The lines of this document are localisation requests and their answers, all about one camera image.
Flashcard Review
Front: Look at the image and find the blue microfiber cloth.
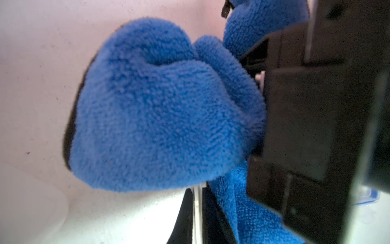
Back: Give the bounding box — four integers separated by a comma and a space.
63, 1, 310, 244

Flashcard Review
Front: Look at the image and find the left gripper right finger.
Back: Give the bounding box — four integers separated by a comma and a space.
202, 186, 237, 244

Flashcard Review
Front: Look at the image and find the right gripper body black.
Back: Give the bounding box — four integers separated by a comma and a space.
240, 1, 390, 244

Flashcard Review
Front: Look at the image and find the small blue-rimmed lunch box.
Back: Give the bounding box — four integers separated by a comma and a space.
355, 186, 380, 205

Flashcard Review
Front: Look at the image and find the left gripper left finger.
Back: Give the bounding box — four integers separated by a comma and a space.
167, 188, 194, 244

